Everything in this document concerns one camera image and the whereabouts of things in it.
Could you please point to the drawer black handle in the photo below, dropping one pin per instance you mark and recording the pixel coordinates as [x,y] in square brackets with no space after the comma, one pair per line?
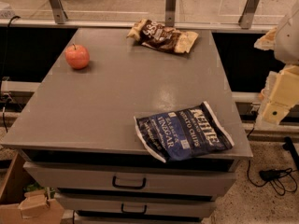
[119,183]
[134,209]

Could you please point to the red apple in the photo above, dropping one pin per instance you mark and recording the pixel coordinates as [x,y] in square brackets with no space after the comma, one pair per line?
[77,56]

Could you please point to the right metal railing bracket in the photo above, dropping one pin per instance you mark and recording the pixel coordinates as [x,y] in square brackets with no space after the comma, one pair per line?
[246,19]

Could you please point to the grey drawer cabinet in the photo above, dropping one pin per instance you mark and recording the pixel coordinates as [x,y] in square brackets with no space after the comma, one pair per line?
[78,131]

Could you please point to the blue Kettle chip bag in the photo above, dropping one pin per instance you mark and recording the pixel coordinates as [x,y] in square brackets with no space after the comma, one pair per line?
[184,134]

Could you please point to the metal railing bracket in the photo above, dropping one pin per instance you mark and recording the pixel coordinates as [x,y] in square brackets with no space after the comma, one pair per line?
[246,19]
[170,11]
[58,11]

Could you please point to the left metal railing bracket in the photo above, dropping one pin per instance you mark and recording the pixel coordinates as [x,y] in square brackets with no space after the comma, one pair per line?
[58,11]

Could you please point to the cardboard box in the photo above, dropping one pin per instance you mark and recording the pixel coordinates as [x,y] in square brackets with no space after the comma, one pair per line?
[19,206]

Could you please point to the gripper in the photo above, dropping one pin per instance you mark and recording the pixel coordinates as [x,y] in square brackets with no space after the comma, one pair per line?
[289,40]

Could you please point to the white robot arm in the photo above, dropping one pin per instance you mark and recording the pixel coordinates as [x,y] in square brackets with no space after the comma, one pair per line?
[284,41]

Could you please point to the top drawer black handle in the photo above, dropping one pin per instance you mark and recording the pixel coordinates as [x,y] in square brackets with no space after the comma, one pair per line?
[119,183]

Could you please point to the brown chip bag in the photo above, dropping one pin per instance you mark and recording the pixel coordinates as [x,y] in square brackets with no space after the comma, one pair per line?
[154,35]

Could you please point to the middle metal railing bracket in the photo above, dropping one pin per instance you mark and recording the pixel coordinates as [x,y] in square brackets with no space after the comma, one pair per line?
[170,11]

